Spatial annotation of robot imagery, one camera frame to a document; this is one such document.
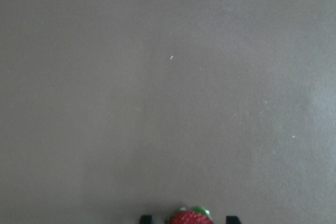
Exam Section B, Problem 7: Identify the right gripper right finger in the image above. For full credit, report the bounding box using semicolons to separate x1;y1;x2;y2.
226;216;241;224

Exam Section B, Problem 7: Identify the red strawberry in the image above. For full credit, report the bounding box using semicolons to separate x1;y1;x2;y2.
166;206;213;224

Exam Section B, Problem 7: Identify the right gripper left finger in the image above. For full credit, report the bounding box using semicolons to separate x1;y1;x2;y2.
139;215;153;224

